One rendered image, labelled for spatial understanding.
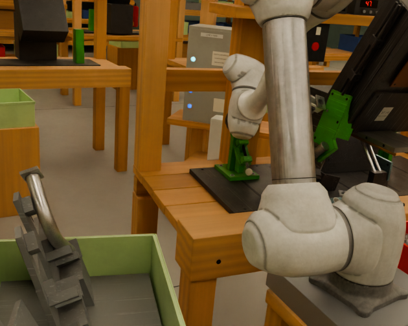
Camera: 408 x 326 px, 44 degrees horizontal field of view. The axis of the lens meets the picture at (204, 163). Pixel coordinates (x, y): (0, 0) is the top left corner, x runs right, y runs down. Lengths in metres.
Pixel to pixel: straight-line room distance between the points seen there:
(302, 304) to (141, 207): 0.99
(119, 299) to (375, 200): 0.66
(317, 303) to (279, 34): 0.63
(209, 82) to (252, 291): 1.32
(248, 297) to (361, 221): 1.77
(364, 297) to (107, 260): 0.66
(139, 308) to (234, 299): 1.61
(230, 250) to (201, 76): 0.82
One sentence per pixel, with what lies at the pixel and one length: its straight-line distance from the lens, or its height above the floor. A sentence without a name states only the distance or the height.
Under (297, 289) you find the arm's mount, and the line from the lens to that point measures 1.31.
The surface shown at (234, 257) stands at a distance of 1.60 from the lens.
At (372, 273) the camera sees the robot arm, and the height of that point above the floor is 1.01.
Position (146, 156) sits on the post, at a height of 0.94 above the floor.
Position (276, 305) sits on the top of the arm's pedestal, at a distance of 1.39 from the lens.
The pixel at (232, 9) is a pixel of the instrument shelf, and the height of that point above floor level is 1.53.
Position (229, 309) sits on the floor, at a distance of 2.79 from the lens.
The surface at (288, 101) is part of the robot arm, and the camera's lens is 1.15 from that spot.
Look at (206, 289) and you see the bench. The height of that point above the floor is 0.71.
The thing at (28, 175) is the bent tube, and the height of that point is 1.18.
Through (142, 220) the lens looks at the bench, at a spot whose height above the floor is 0.66.
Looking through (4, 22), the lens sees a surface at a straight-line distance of 8.45.
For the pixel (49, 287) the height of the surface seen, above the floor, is 1.03.
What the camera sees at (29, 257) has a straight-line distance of 0.99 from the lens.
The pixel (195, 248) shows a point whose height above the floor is 0.87.
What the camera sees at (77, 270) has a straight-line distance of 1.30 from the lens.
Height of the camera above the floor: 1.61
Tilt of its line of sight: 20 degrees down
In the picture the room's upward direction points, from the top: 5 degrees clockwise
